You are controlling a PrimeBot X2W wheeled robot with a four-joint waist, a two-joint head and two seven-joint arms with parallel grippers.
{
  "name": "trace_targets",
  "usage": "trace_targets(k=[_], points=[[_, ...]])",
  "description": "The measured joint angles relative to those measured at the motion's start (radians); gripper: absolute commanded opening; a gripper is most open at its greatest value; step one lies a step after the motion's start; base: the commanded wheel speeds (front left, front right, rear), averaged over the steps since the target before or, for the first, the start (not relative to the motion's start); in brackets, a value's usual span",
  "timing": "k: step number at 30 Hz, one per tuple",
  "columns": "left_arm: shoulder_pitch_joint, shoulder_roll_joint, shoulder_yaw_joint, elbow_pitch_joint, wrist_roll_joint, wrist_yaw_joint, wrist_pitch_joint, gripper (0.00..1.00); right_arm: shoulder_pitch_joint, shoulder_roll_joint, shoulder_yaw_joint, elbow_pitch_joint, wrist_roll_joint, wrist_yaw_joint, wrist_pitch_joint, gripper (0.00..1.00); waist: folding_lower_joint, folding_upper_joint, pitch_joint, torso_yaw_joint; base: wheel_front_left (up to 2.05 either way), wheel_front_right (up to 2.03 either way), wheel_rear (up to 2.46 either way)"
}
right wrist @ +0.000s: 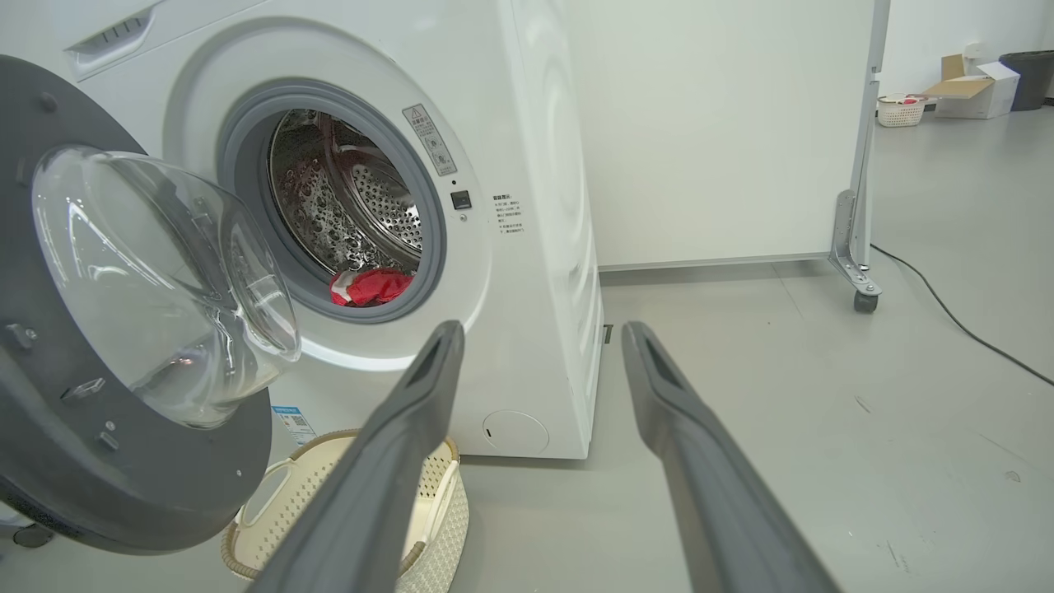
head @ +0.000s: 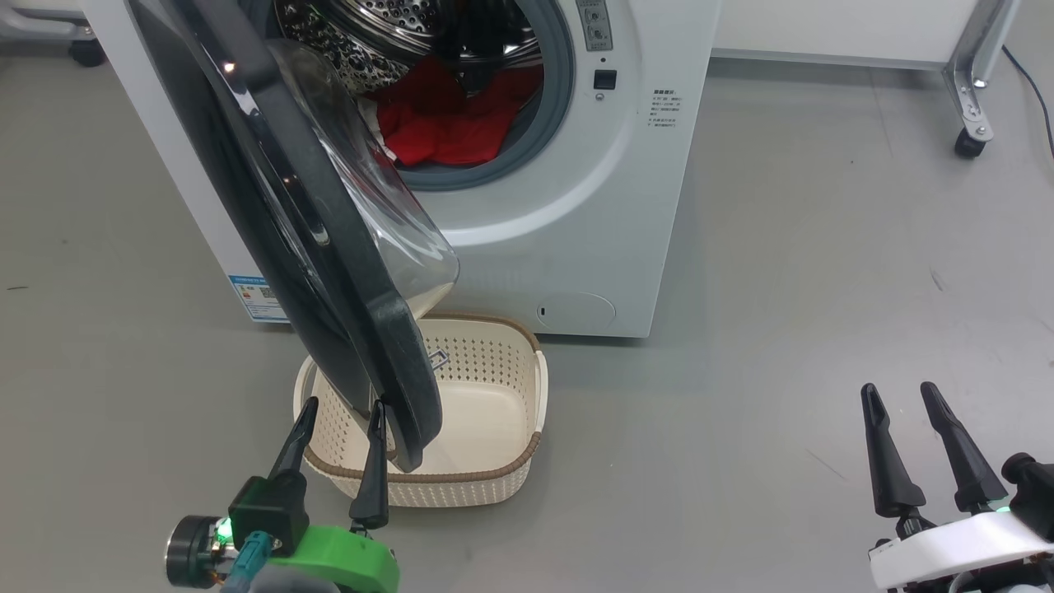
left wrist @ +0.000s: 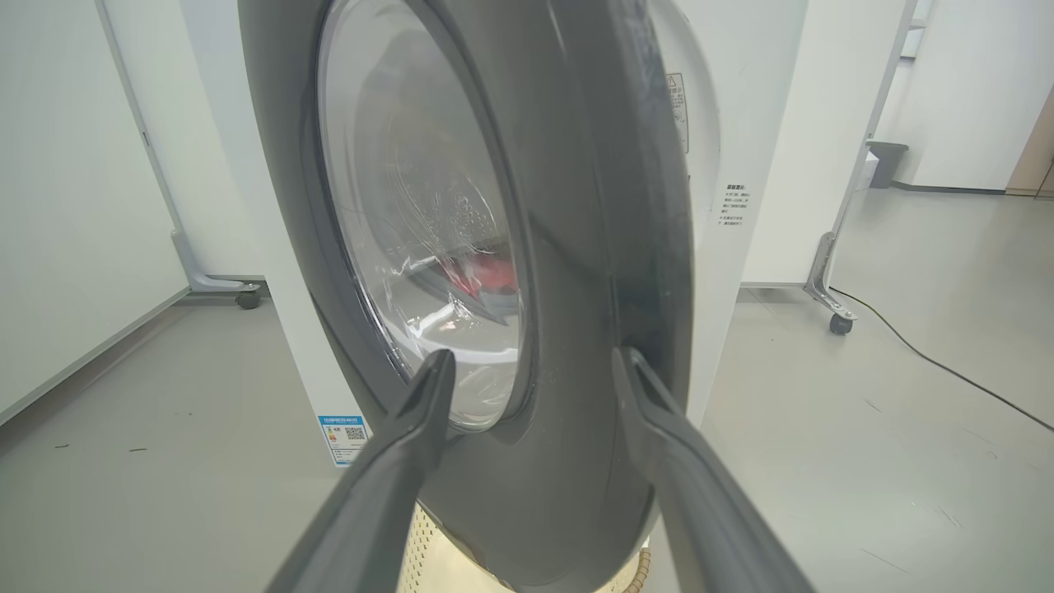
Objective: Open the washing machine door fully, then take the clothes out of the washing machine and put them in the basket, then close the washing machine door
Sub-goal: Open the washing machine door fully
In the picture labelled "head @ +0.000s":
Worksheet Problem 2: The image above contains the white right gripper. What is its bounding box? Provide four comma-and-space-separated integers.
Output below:
860, 381, 1054, 593

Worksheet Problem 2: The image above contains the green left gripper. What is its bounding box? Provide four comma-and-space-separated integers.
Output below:
268, 397, 402, 593

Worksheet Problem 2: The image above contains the black round glass washer door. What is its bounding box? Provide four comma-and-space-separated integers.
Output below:
124, 0, 459, 474

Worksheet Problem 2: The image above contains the red garment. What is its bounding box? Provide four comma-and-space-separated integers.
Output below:
362, 58, 544, 168

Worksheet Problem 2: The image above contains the cream perforated basket brown rim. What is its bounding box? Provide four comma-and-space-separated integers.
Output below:
293, 313, 549, 507

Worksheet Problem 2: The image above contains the white front-load washing machine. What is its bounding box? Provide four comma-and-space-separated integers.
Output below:
82, 0, 724, 339

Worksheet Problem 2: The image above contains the blue energy label sticker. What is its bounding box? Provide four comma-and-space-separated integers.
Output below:
228, 274, 289, 323

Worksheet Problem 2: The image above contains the metal leg with caster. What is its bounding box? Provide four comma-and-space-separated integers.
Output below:
941, 0, 1022, 160
0, 0, 106, 68

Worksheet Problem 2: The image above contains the teal left camera connector cable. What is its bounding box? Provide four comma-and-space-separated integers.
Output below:
218, 531, 274, 593

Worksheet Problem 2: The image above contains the black floor cable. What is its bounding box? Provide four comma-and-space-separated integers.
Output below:
1000, 45, 1054, 159

